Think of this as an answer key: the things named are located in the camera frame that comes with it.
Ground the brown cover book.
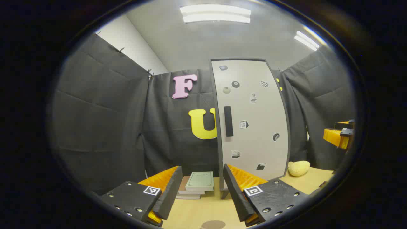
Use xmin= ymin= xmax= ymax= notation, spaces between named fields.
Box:
xmin=178 ymin=176 xmax=205 ymax=195

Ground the grey cabinet door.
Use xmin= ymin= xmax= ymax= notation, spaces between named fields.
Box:
xmin=212 ymin=60 xmax=289 ymax=190

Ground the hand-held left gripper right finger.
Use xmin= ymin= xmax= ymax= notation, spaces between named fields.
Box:
xmin=223 ymin=163 xmax=310 ymax=227

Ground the black backdrop cloth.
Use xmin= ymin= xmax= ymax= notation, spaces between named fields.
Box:
xmin=51 ymin=33 xmax=355 ymax=195

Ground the narrow ceiling light panel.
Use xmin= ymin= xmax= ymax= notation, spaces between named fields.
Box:
xmin=294 ymin=30 xmax=320 ymax=51

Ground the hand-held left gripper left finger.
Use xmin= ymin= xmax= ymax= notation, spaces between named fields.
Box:
xmin=100 ymin=165 xmax=184 ymax=227

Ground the yellow round bun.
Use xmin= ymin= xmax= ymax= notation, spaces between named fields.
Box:
xmin=288 ymin=161 xmax=311 ymax=177

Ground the black door handle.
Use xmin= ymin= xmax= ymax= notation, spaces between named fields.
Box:
xmin=224 ymin=106 xmax=234 ymax=137

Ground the large ceiling light panel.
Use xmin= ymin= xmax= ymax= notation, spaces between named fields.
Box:
xmin=180 ymin=4 xmax=252 ymax=24

